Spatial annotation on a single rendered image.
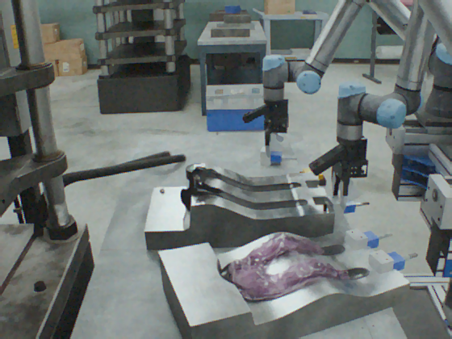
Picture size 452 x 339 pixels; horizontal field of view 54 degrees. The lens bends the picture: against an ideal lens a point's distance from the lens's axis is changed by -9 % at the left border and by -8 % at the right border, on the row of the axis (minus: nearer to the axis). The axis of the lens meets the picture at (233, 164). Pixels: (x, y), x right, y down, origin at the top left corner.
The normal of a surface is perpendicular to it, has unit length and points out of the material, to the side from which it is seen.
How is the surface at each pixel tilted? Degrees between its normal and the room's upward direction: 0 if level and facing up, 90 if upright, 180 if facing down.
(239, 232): 90
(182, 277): 0
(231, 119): 91
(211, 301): 0
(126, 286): 0
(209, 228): 90
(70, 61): 97
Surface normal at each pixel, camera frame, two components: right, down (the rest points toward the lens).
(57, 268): -0.02, -0.92
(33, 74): 0.83, 0.20
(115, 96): -0.01, 0.39
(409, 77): -0.44, 0.41
